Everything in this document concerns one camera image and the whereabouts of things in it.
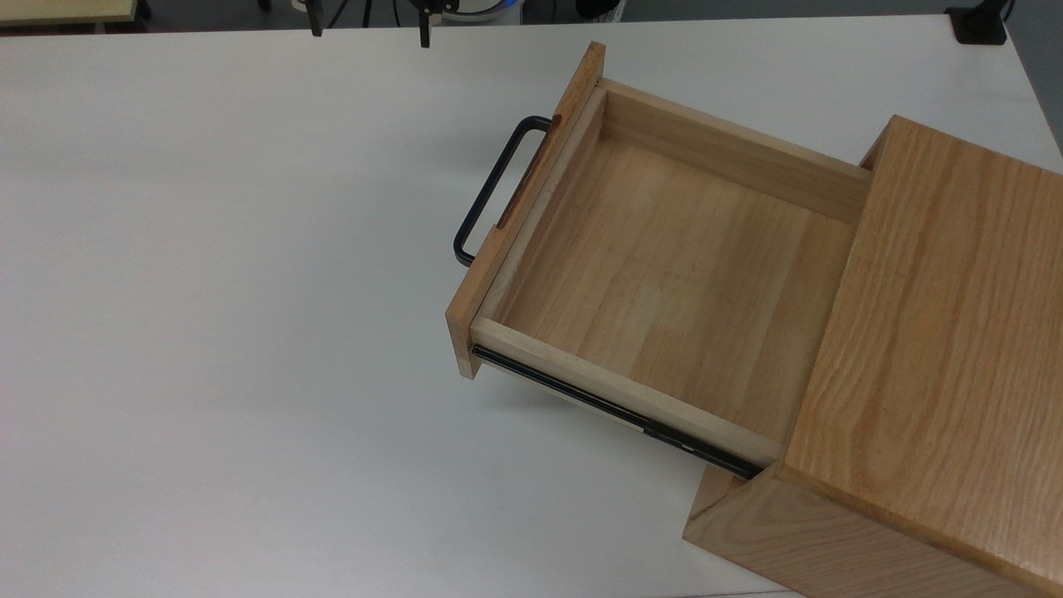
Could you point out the black metal drawer slide rail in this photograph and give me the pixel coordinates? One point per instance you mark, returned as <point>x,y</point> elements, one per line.
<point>581,398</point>

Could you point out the oak wooden cabinet box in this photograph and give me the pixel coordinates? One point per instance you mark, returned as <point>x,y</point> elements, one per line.
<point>955,332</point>

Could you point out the black table clamp mount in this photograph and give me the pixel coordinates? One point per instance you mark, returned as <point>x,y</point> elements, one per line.
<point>978,25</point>

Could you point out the light wooden drawer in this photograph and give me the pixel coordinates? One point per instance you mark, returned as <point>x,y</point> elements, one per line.
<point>664,274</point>

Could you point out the yellowish background table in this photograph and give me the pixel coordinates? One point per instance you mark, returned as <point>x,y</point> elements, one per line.
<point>58,10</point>

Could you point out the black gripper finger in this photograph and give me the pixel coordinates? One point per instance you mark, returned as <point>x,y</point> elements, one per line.
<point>426,29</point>
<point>316,18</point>

